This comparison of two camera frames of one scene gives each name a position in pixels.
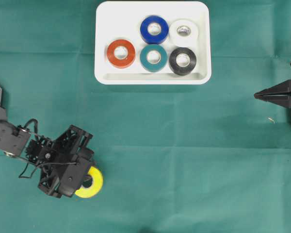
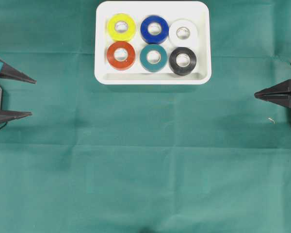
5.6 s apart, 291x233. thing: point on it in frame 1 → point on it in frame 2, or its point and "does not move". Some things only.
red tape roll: x=122 y=63 does not move
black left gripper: x=49 y=155 → x=9 y=72
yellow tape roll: x=95 y=188 → x=121 y=27
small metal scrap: x=271 y=119 does not move
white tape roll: x=183 y=41 does not move
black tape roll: x=182 y=70 does not move
